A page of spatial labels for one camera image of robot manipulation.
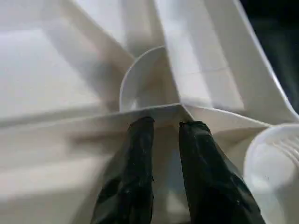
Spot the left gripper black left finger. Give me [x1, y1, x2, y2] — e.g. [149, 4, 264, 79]
[92, 116, 155, 224]

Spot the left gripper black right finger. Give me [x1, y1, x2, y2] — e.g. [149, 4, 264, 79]
[178, 120, 264, 224]

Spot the white plastic stool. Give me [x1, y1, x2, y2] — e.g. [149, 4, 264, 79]
[0, 0, 299, 224]

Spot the black glossy mat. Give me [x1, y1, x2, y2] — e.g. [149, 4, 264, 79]
[238, 0, 299, 123]

